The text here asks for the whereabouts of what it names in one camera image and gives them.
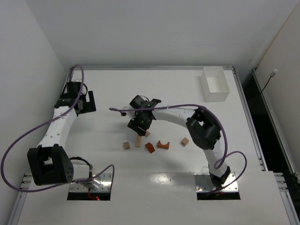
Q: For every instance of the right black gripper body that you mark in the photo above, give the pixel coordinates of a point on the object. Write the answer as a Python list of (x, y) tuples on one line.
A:
[(136, 128)]

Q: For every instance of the light wood cube block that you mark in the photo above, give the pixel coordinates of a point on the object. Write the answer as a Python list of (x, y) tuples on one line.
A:
[(126, 145)]

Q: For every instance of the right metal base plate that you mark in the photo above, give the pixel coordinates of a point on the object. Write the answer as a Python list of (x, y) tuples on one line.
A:
[(203, 183)]

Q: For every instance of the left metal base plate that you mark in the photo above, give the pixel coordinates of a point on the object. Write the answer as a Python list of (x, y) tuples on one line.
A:
[(101, 184)]

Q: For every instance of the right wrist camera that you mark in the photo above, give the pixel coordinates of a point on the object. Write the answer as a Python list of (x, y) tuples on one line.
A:
[(139, 102)]

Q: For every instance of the white perforated box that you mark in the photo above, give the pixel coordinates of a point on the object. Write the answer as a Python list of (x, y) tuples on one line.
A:
[(214, 84)]

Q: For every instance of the light long wood block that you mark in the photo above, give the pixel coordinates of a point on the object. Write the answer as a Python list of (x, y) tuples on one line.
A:
[(138, 141)]

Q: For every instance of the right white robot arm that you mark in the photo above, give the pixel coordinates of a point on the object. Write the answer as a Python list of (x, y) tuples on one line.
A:
[(205, 129)]

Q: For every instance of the metal base plate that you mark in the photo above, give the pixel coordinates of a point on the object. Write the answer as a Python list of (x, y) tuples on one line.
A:
[(101, 184), (203, 183)]

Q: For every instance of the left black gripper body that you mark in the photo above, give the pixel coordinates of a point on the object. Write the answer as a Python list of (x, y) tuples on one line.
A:
[(87, 103)]

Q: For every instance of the dark red arch block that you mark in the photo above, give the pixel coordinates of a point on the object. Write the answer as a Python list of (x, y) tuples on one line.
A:
[(163, 146)]

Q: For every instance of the light pentagon wood block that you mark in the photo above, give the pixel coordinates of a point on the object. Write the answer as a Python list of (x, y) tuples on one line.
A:
[(184, 141)]

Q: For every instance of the dark red wedge block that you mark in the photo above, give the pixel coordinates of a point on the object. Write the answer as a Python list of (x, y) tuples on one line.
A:
[(150, 147)]

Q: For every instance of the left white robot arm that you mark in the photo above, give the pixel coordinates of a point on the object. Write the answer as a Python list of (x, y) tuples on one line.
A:
[(49, 162)]

